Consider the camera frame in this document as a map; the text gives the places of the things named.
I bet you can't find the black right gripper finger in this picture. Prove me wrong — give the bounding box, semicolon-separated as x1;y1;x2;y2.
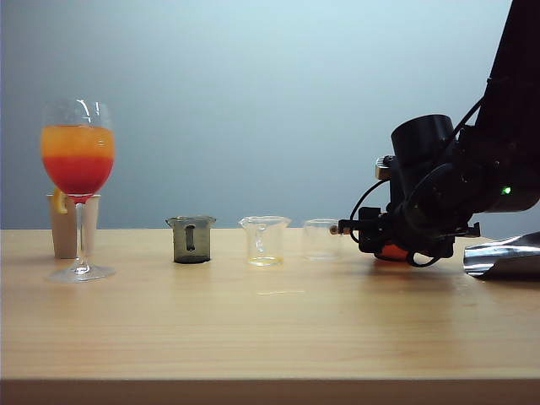
429;235;456;259
357;206;384;255

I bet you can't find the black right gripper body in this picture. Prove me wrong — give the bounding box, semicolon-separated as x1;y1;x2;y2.
381;197;483;259

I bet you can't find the amber measuring cup with grenadine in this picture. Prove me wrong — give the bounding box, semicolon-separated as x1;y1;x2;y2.
376;241;411;262

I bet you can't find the clear measuring cup yellow residue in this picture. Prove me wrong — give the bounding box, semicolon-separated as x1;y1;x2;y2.
238;216;291;267

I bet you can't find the dark grey measuring cup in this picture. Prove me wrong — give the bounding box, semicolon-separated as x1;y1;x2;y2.
165;216;217;265

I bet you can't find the beige paper cup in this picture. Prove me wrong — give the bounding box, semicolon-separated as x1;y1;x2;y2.
46;193;102;260

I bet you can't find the shiny metal scoop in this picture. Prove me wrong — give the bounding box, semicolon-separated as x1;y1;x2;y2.
462;230;540;281

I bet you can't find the wine glass with orange drink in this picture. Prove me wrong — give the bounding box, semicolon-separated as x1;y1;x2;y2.
40;99;117;284

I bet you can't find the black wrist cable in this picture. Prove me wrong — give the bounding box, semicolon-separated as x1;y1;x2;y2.
337;179;392;232

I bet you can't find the clear measuring cup wooden handle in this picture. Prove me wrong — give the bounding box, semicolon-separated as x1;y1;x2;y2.
301;218;341;262

